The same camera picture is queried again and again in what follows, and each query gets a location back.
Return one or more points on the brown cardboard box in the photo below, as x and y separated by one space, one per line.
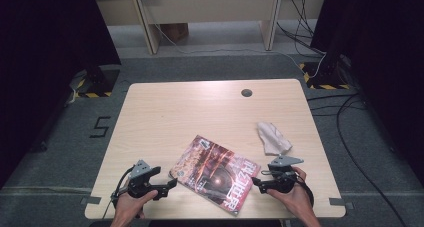
175 32

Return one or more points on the white textured cloth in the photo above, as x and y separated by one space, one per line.
271 138

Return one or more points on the glossy red purple magazine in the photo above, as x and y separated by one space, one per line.
213 173

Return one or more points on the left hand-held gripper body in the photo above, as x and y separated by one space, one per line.
140 169

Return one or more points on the black stand base hazard tape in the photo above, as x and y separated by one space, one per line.
328 73
100 80

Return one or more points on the person's left hand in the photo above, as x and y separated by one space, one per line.
128 205

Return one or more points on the beige wooden desk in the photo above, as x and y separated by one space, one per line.
213 7

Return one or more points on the grey tape piece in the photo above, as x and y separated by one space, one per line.
340 202
90 200

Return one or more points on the person's right hand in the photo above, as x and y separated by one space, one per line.
296 200

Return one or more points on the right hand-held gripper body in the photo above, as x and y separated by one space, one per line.
283 178

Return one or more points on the black curtain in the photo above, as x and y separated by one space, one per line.
393 70
40 70

